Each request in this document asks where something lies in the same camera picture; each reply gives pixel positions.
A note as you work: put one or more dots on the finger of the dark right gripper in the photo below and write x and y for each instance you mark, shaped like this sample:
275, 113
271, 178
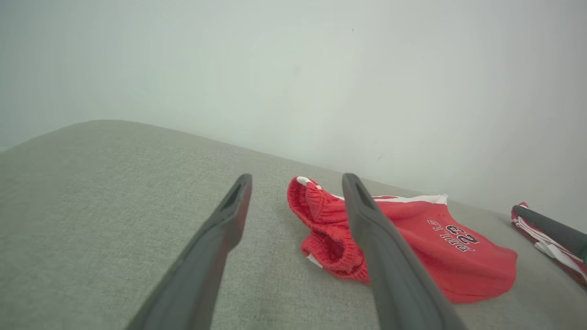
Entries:
555, 233

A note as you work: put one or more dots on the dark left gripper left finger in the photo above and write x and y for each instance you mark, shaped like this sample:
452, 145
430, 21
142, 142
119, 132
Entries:
206, 261

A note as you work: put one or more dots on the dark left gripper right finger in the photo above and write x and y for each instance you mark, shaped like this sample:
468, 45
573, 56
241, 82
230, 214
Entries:
390, 275

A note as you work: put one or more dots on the red white basketball jersey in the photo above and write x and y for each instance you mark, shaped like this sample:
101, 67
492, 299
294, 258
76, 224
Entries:
559, 256

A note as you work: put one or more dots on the red basketball shorts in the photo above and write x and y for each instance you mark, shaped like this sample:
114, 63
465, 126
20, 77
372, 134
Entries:
458, 275

